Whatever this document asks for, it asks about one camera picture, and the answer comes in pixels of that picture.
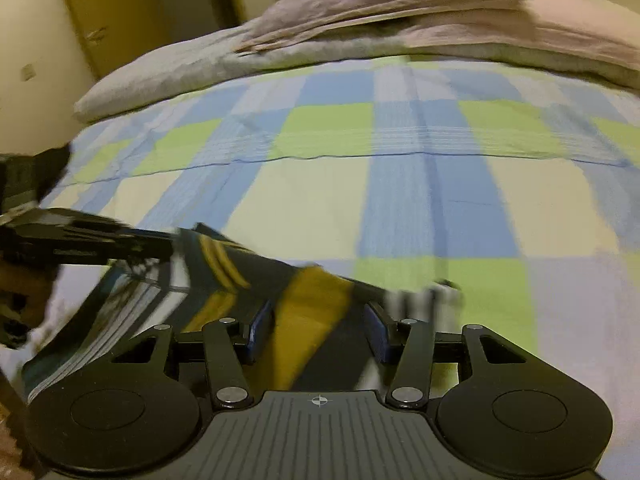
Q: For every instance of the dark striped sports garment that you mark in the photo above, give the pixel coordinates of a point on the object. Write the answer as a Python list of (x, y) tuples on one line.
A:
[(305, 305)]

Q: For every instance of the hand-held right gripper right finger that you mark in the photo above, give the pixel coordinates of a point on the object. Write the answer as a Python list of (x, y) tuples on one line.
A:
[(377, 332)]

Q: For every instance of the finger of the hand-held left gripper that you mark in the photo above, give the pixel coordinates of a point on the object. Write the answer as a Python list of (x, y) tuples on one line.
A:
[(90, 240)]

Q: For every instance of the grey quilt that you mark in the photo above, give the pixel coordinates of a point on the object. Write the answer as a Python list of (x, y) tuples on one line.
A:
[(165, 67)]

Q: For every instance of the person's left hand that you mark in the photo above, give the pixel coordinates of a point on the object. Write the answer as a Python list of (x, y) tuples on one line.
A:
[(22, 287)]

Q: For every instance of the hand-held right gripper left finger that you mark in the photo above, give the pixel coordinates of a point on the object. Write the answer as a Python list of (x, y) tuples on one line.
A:
[(260, 332)]

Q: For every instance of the blue green checked bedsheet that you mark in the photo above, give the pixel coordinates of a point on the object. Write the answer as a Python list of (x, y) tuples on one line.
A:
[(380, 185)]

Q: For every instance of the grey folded blanket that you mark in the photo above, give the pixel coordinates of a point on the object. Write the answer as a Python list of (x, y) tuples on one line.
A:
[(450, 0)]

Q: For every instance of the yellow wooden door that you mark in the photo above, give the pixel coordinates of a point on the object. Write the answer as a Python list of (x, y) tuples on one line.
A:
[(120, 10)]

